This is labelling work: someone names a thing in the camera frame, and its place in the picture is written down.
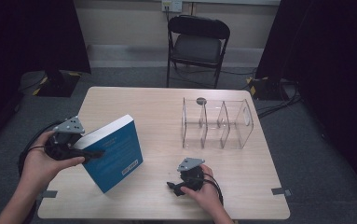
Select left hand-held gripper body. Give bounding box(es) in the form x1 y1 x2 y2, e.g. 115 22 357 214
44 116 86 161

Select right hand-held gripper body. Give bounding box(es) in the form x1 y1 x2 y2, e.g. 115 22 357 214
176 157 206 191

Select blue book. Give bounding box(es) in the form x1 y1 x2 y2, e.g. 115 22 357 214
73 114 144 194

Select clear acrylic book rack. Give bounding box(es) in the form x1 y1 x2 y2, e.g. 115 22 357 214
181 97 254 150

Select person's right hand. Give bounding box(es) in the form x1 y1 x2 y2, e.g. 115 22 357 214
180 163 224 213

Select person's left hand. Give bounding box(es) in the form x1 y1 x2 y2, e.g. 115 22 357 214
21 130 87 191

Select grey tape strip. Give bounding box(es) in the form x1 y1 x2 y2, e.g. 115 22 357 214
39 189 59 200
271 187 293 197

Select stand base with striped tape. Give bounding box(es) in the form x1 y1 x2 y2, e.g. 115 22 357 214
245 76 290 102
19 69 83 98

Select black curtain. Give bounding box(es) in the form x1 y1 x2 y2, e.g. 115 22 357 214
254 0 357 200
0 0 92 157

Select black folding chair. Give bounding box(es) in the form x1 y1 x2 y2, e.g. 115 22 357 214
166 14 231 90

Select black floor cables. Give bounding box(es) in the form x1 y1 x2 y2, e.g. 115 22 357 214
254 78 303 119

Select white wall socket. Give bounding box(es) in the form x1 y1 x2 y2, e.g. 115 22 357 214
161 0 184 13

